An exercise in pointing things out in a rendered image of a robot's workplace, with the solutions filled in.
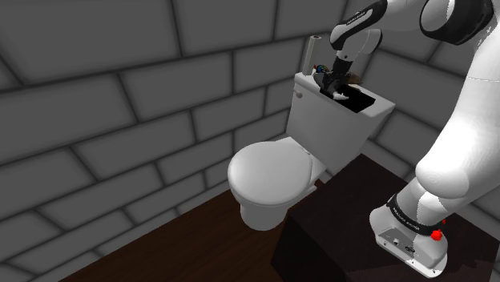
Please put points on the white paper roll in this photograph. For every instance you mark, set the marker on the white paper roll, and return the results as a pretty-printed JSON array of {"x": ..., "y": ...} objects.
[{"x": 311, "y": 54}]

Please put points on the small multicoloured object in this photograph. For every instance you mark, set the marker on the small multicoloured object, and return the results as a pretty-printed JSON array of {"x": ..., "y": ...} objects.
[{"x": 321, "y": 69}]

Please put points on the white toilet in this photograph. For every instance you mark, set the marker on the white toilet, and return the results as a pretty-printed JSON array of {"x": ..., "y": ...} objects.
[{"x": 273, "y": 172}]

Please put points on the dark robot stand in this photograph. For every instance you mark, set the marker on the dark robot stand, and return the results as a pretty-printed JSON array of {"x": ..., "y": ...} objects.
[{"x": 336, "y": 218}]

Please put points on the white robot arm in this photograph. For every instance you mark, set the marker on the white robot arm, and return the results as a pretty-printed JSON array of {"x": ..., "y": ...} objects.
[{"x": 468, "y": 129}]

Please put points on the small white object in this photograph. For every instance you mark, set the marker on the small white object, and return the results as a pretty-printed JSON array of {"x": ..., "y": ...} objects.
[{"x": 340, "y": 96}]

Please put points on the brown flat object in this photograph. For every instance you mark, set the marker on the brown flat object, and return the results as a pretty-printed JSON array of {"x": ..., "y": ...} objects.
[{"x": 354, "y": 79}]

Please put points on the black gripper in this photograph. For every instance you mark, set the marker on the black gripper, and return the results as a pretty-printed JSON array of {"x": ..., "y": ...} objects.
[{"x": 340, "y": 69}]

